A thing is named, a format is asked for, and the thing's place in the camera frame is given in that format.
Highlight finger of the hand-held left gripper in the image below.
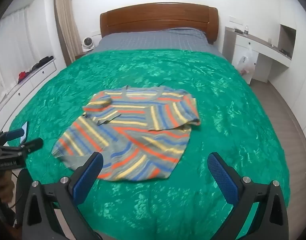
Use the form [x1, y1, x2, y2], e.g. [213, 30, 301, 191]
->
[1, 138, 44, 158]
[0, 128, 27, 147]

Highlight striped knit sweater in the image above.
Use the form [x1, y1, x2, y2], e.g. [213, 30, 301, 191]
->
[52, 85, 201, 182]

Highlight black clothes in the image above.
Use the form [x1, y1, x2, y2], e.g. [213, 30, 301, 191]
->
[31, 56, 54, 72]

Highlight green blanket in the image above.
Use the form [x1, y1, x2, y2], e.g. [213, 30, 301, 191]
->
[8, 48, 290, 240]

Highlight bed with grey sheet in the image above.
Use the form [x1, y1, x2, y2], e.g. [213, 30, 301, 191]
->
[94, 27, 227, 60]

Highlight beige curtain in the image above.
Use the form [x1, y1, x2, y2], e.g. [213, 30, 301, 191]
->
[54, 0, 80, 65]

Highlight brown nightstand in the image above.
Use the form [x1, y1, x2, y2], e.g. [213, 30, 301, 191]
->
[74, 51, 93, 61]

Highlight person's left hand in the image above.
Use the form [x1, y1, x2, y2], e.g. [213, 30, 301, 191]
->
[0, 172, 16, 207]

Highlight white drawer cabinet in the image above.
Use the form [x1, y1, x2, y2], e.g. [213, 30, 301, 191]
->
[0, 57, 57, 135]

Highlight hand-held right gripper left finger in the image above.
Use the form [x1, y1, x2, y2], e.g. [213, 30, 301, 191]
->
[21, 151, 104, 240]

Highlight wooden headboard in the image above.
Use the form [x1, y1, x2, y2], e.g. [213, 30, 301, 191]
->
[100, 2, 219, 45]

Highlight black remote control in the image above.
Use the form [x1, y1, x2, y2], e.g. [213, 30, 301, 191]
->
[20, 121, 29, 143]

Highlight white wardrobe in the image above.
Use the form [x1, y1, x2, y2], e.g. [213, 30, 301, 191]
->
[268, 0, 306, 140]

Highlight white sheer curtain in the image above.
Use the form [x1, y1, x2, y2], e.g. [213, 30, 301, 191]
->
[0, 5, 45, 100]

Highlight white plastic bag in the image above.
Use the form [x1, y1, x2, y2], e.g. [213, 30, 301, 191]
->
[237, 42, 255, 76]

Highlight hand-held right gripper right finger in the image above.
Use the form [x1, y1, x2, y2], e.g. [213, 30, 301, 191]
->
[207, 151, 289, 240]

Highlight white desk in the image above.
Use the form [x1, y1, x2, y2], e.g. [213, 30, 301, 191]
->
[222, 26, 293, 84]

